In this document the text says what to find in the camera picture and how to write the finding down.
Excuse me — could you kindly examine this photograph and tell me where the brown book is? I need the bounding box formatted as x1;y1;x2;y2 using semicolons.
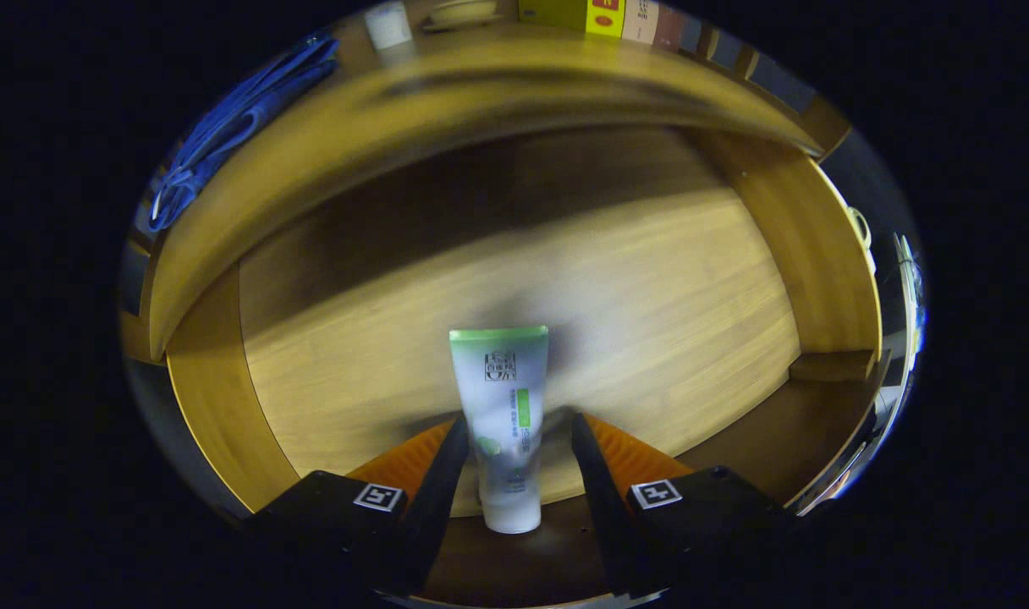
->
654;7;685;50

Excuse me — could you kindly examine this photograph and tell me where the folded blue towel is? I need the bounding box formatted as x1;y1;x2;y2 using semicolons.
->
146;32;342;233

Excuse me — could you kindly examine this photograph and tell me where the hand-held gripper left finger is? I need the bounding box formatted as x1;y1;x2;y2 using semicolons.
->
244;414;473;597

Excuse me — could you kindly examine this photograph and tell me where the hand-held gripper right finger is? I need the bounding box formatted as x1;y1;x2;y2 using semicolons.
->
570;412;799;597

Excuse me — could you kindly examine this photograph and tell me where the beige lidded ceramic cup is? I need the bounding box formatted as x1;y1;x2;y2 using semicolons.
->
421;0;507;33

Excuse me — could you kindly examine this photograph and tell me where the white green squeeze tube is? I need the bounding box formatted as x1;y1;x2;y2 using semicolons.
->
448;326;551;535

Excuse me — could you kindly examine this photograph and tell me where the white pump bottle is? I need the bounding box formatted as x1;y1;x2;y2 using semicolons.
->
364;2;414;50

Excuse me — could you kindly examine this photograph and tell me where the yellow book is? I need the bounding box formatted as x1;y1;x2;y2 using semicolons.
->
517;0;627;39

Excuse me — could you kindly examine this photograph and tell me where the wooden countertop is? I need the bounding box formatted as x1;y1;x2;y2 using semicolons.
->
146;21;854;360

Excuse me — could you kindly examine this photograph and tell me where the black backdrop cloth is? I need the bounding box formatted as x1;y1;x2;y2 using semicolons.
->
819;127;900;255

